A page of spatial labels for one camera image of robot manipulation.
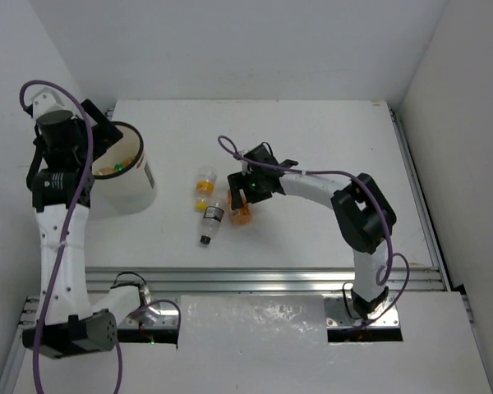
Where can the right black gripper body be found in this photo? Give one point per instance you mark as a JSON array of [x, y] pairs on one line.
[[254, 188]]

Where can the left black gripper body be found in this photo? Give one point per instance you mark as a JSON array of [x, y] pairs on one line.
[[104, 129]]

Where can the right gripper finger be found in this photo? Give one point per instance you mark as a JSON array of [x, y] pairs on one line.
[[235, 182], [237, 200]]

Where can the orange juice bottle barcode label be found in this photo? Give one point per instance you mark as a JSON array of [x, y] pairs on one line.
[[240, 216]]

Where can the orange juice bottle floral label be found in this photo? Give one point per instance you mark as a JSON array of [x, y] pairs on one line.
[[106, 171]]

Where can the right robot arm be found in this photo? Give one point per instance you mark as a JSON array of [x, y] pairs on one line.
[[364, 216]]

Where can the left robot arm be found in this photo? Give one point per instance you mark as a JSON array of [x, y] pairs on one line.
[[69, 158]]

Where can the white bin with black rim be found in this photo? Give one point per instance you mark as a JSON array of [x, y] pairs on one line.
[[133, 189]]

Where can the clear bottle yellow label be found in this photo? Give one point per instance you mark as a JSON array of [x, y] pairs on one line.
[[205, 183]]

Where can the clear bottle black label front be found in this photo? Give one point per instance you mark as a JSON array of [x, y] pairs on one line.
[[211, 222]]

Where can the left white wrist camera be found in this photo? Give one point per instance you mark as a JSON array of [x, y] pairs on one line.
[[45, 101]]

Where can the aluminium front rail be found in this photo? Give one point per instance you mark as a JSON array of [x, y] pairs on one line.
[[225, 280]]

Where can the aluminium rail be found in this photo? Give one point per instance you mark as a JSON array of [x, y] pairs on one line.
[[225, 280], [428, 230], [16, 352]]

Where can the aluminium right side rail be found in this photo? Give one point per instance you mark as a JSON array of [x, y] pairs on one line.
[[428, 230]]

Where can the aluminium left side rail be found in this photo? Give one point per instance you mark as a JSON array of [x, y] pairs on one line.
[[16, 352]]

